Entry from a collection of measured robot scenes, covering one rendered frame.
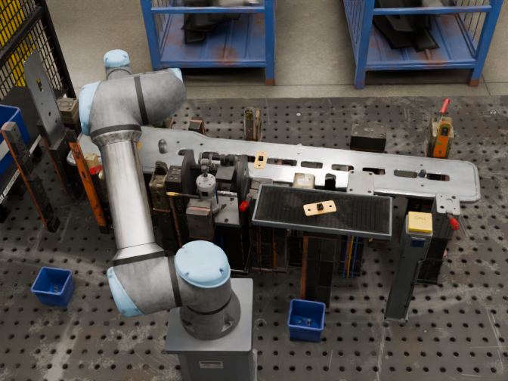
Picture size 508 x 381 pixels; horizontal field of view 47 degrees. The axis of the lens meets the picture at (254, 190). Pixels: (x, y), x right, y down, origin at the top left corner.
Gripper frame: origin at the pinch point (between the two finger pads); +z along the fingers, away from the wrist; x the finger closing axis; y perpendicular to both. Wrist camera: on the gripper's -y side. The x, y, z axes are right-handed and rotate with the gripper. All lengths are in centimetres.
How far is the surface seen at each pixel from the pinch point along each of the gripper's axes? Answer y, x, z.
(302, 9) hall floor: 35, 273, 101
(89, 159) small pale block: -7.8, -14.0, -3.6
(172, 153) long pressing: 16.0, -1.0, 2.2
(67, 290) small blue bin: -11, -45, 28
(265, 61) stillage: 22, 173, 82
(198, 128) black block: 21.4, 14.0, 3.0
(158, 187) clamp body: 18.0, -23.0, -3.9
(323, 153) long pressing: 67, 5, 1
